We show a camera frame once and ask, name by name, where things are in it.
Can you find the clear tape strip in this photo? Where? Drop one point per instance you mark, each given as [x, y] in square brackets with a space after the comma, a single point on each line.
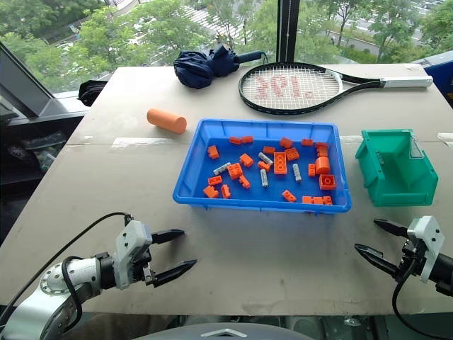
[141, 141]

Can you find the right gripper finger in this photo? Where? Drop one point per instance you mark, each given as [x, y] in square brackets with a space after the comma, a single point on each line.
[391, 226]
[377, 260]

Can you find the black white tennis racket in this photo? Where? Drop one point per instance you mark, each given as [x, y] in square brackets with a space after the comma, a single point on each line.
[336, 76]

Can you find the blue object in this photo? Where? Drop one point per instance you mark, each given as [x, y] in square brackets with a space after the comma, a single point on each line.
[442, 74]

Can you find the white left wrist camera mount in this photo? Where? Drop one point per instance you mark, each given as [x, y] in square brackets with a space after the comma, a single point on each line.
[129, 248]

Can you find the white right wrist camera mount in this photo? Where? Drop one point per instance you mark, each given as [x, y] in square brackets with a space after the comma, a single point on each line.
[430, 244]

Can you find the black bundled bag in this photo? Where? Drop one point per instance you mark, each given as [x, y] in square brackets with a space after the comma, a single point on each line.
[90, 93]

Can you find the blue plastic tray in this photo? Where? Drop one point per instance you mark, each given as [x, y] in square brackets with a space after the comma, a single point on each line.
[198, 184]

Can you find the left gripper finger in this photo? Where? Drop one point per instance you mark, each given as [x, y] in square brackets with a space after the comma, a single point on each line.
[170, 234]
[177, 270]

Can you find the orange foam cylinder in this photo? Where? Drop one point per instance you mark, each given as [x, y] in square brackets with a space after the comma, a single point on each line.
[166, 121]

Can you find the small orange building block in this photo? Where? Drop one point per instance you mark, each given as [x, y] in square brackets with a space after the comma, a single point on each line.
[243, 181]
[289, 195]
[307, 142]
[286, 142]
[225, 191]
[311, 170]
[327, 200]
[322, 152]
[214, 181]
[321, 144]
[269, 149]
[211, 191]
[307, 200]
[263, 166]
[234, 140]
[247, 139]
[318, 200]
[213, 152]

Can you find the black slanted window frame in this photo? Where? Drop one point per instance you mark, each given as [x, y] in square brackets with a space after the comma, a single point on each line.
[28, 88]

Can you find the green plastic bin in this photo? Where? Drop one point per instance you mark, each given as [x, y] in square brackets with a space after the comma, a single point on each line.
[400, 184]

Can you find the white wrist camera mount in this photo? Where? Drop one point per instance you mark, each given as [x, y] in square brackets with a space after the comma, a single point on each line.
[129, 248]
[430, 244]

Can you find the black side cabinet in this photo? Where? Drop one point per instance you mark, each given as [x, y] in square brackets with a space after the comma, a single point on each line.
[28, 156]

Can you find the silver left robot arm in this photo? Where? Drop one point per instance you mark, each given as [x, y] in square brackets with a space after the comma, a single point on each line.
[32, 311]

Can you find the black window frame pillar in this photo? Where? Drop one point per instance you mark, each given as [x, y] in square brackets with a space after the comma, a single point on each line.
[288, 28]

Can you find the navy folded umbrella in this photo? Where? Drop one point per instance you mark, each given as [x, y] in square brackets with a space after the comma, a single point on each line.
[201, 69]

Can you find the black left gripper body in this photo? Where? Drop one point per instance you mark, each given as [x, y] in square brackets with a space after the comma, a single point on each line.
[148, 270]

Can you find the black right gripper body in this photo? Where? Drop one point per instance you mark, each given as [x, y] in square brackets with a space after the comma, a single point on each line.
[412, 260]

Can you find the upside-down red plastic brick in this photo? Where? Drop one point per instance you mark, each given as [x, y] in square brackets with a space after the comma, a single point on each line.
[327, 181]

